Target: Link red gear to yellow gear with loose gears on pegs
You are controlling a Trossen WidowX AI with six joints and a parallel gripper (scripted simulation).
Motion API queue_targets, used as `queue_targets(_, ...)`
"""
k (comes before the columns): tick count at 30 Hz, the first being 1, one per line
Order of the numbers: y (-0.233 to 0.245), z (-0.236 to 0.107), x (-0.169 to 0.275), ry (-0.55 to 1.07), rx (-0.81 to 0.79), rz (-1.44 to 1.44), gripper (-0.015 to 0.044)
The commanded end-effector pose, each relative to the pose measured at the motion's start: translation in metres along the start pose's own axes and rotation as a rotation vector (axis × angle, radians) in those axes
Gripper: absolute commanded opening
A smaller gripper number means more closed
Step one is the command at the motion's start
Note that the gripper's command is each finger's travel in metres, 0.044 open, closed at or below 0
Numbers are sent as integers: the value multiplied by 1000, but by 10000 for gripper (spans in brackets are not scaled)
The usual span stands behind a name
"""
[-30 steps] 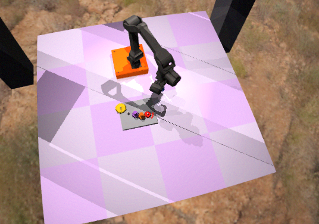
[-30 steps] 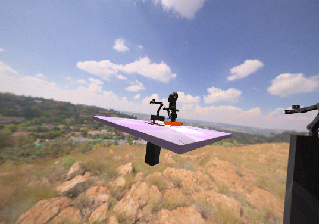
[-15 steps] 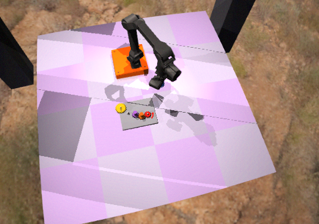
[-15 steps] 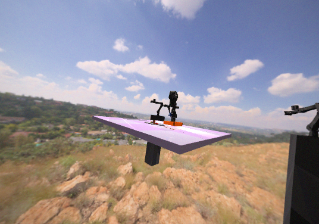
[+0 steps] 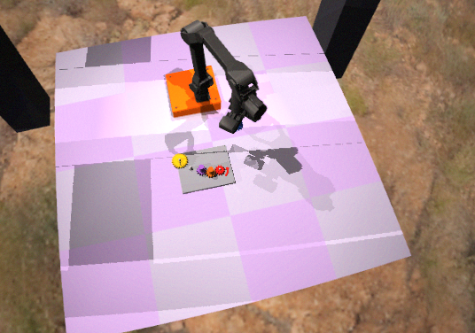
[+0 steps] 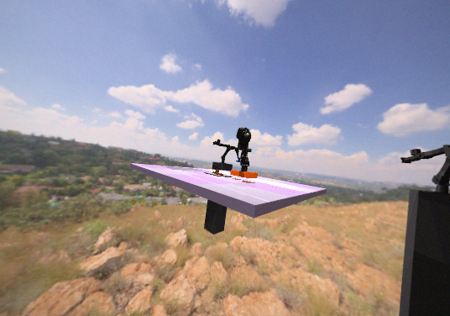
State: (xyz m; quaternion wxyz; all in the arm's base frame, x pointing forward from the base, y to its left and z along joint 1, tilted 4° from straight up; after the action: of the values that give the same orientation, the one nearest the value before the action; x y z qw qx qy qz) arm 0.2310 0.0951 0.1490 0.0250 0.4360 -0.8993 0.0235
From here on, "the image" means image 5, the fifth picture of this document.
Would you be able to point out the orange gear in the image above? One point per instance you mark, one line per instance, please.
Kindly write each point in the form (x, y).
(210, 172)

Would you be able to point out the red gear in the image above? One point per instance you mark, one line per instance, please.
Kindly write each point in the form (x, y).
(218, 171)

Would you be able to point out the yellow gear with black stripe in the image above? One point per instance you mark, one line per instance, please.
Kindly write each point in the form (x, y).
(180, 163)

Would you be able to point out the purple gear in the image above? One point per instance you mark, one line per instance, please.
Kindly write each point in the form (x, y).
(201, 170)

